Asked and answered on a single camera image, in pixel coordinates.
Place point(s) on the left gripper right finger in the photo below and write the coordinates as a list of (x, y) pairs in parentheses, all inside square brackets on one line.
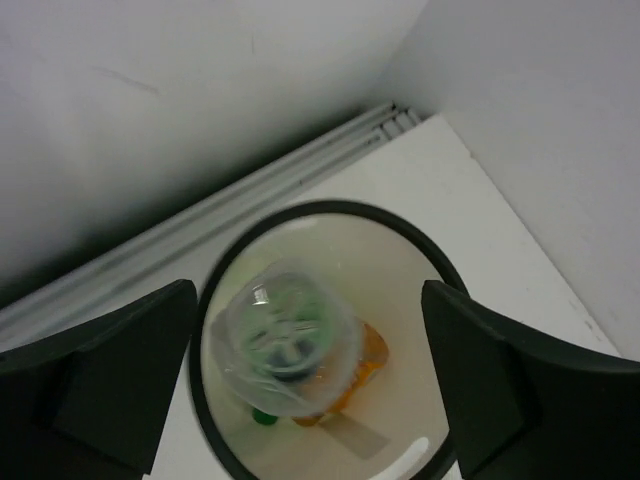
[(522, 404)]

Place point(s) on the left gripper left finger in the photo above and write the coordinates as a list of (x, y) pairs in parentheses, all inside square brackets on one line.
[(91, 402)]

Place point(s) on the orange juice bottle front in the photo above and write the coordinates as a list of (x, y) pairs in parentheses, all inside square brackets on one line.
[(374, 356)]

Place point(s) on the clear bottle black label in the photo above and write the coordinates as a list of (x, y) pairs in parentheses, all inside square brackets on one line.
[(286, 342)]

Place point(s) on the green plastic bottle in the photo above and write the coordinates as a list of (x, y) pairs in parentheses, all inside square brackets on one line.
[(263, 418)]

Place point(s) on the white bin with black rim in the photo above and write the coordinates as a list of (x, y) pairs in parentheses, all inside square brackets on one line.
[(395, 427)]

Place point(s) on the aluminium left side rail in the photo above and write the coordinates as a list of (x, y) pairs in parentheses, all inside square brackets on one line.
[(80, 295)]

